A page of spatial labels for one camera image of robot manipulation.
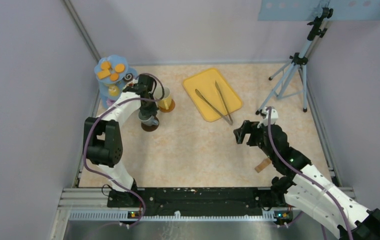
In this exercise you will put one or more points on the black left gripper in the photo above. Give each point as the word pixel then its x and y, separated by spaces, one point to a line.
pixel 149 112

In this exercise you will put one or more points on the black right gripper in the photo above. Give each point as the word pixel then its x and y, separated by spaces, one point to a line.
pixel 247 127

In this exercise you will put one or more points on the chocolate swirl roll cake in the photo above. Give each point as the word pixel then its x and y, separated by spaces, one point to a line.
pixel 128 78

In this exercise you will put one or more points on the yellow handled cream mug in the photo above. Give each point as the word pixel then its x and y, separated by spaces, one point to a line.
pixel 164 97

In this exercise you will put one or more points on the round orange biscuit top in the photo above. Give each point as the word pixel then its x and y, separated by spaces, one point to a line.
pixel 119 68

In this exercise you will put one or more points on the round orange biscuit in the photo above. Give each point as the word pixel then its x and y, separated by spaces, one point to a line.
pixel 114 77
pixel 105 65
pixel 119 68

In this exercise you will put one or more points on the yellow cream puff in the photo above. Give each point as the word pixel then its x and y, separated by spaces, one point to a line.
pixel 114 90

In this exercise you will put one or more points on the light brown round coaster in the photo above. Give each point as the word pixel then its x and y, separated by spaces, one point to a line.
pixel 166 105

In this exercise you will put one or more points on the grey handled mug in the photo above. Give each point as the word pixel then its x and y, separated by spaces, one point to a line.
pixel 148 120

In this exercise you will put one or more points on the square orange biscuit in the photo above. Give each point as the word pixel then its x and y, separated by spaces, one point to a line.
pixel 103 74

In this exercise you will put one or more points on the dark brown round coaster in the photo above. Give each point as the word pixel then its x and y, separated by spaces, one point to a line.
pixel 150 128

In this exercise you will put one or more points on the yellow serving tray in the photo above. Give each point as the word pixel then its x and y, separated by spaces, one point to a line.
pixel 215 89

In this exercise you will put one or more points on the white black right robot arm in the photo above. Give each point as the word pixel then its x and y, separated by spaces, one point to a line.
pixel 303 186

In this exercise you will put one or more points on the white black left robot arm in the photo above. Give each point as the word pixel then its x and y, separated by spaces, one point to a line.
pixel 103 147

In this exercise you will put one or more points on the blue three-tier cake stand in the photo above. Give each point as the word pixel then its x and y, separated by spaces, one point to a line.
pixel 107 100

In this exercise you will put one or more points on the small wooden block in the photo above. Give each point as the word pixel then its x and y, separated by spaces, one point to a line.
pixel 262 165

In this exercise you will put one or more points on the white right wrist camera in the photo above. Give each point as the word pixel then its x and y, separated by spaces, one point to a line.
pixel 269 117

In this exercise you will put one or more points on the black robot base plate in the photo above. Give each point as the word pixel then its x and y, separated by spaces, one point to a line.
pixel 199 201

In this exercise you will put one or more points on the blue camera tripod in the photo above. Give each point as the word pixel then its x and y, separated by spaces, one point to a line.
pixel 297 63

